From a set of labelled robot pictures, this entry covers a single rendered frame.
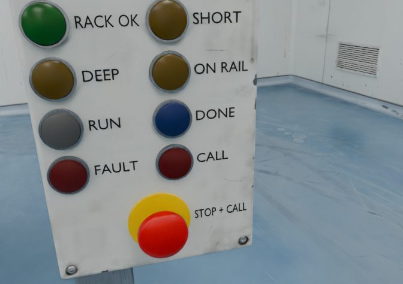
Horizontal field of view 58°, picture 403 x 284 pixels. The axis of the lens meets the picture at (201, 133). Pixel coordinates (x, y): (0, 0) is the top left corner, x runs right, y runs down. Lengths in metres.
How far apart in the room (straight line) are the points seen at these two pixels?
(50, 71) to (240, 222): 0.20
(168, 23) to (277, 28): 4.57
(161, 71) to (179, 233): 0.12
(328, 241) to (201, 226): 1.52
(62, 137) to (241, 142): 0.14
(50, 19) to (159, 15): 0.07
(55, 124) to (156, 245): 0.12
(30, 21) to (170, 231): 0.17
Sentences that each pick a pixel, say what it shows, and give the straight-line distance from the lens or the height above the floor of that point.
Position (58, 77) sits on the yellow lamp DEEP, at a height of 1.00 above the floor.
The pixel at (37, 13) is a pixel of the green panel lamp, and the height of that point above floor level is 1.04.
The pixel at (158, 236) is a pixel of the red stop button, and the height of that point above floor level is 0.88.
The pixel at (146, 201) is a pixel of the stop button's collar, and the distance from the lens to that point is 0.30.
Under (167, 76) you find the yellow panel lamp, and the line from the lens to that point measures 0.26.
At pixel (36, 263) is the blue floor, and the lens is 1.80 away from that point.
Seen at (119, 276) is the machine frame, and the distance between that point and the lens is 0.42.
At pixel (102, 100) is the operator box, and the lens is 0.27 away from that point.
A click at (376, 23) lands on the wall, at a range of 3.99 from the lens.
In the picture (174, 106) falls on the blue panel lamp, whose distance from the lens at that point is 0.27.
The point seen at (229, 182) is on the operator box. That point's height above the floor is 0.90.
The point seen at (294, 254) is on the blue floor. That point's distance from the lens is 1.71.
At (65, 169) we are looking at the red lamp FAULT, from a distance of 0.28.
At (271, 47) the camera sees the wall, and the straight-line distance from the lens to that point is 4.80.
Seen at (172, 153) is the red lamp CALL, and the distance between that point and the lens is 0.28.
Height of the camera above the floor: 1.04
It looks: 20 degrees down
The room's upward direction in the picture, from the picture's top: 1 degrees counter-clockwise
